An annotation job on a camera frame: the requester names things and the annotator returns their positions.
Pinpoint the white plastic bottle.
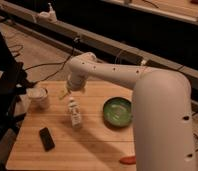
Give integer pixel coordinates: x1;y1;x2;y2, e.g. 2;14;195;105
68;97;82;129

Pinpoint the green bowl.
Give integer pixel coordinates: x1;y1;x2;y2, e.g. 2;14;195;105
103;97;132;128

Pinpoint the black floor cable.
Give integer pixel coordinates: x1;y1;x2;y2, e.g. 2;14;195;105
6;36;80;83

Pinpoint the white cup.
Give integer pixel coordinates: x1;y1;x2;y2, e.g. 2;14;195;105
27;87;49;109

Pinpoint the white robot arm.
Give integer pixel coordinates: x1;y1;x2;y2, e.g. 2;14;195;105
66;52;197;171

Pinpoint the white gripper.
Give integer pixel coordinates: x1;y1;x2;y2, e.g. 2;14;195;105
59;75;86;100

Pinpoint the black phone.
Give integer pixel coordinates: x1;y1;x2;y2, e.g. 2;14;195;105
39;127;55;151

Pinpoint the white object on rail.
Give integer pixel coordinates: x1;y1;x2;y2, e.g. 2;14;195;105
37;4;57;22

